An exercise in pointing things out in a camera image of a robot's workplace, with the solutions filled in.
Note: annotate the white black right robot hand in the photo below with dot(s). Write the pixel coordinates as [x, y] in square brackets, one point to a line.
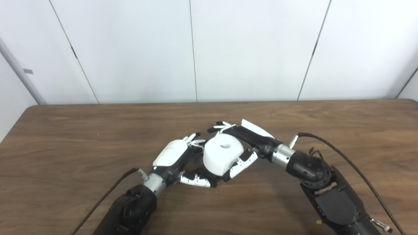
[258, 138]

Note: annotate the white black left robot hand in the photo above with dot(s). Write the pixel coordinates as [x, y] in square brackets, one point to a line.
[171, 153]

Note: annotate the round white plastic piece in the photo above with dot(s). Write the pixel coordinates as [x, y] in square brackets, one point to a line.
[220, 155]

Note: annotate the black flanged holder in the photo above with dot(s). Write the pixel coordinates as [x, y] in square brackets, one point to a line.
[215, 179]

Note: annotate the black panel hinge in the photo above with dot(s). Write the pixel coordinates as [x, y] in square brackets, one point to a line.
[314, 48]
[73, 52]

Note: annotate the small grey wall tag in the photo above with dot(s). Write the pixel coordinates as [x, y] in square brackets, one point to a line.
[28, 71]

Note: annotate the grey wall corner trim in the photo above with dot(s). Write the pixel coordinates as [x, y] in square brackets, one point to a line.
[19, 71]

